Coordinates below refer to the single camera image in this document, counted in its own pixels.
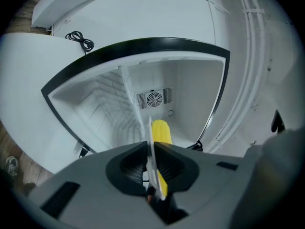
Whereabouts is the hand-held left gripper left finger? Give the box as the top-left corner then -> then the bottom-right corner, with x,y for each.
27,141 -> 168,229

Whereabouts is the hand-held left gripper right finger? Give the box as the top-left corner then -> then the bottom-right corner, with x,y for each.
153,141 -> 244,229

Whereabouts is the white plate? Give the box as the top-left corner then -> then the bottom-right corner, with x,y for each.
145,115 -> 168,201

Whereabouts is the yellow corn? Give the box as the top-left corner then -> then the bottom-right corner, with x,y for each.
152,119 -> 173,198

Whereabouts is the black mini fridge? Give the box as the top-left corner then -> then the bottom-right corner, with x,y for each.
41,37 -> 231,157

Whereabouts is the person's white shoe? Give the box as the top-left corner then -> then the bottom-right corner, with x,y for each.
5,156 -> 20,177

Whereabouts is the large white table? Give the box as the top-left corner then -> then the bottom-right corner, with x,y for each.
0,32 -> 96,174

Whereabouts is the white wire fridge shelf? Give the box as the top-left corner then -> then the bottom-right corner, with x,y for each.
95,65 -> 146,141

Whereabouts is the coiled black power cable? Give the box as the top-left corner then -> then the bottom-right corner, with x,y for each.
65,31 -> 95,56

